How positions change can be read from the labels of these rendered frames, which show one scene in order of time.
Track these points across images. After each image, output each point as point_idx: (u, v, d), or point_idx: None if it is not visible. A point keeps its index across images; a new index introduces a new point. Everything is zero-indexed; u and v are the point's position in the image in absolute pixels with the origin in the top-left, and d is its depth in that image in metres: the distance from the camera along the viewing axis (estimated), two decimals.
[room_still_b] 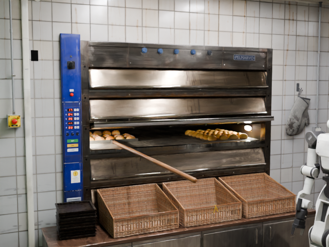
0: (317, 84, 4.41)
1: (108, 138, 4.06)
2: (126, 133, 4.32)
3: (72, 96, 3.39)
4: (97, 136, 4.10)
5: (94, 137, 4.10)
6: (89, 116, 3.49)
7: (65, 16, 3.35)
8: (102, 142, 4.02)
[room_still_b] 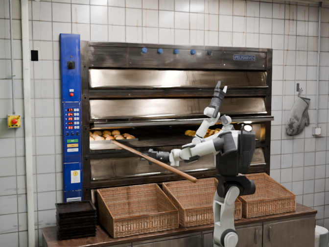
0: (317, 84, 4.41)
1: (108, 138, 4.06)
2: (126, 133, 4.32)
3: (72, 96, 3.39)
4: (97, 136, 4.10)
5: (94, 137, 4.10)
6: (89, 116, 3.49)
7: (65, 16, 3.35)
8: (102, 142, 4.02)
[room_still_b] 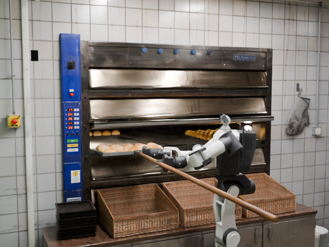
0: (317, 84, 4.41)
1: (131, 149, 3.39)
2: (151, 142, 3.65)
3: (72, 96, 3.39)
4: (118, 146, 3.43)
5: (115, 147, 3.43)
6: (89, 116, 3.49)
7: (65, 16, 3.35)
8: (125, 154, 3.35)
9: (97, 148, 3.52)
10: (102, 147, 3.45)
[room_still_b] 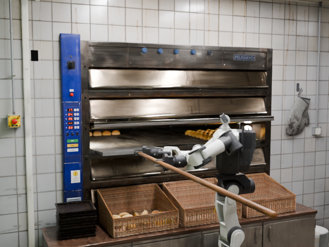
0: (317, 84, 4.41)
1: (134, 216, 3.51)
2: None
3: (72, 96, 3.39)
4: None
5: None
6: (89, 116, 3.49)
7: (65, 16, 3.35)
8: (125, 153, 3.35)
9: None
10: None
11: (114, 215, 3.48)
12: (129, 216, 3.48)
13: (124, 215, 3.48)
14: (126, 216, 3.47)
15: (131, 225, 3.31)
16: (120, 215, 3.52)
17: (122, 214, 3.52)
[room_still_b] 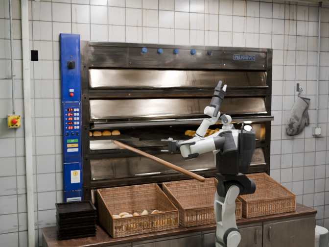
0: (317, 84, 4.41)
1: (134, 216, 3.51)
2: None
3: (72, 96, 3.39)
4: None
5: None
6: (89, 116, 3.49)
7: (65, 16, 3.35)
8: (104, 142, 4.02)
9: None
10: None
11: (114, 215, 3.48)
12: (129, 216, 3.48)
13: (124, 215, 3.48)
14: (126, 216, 3.47)
15: (131, 225, 3.31)
16: (120, 215, 3.52)
17: (122, 214, 3.52)
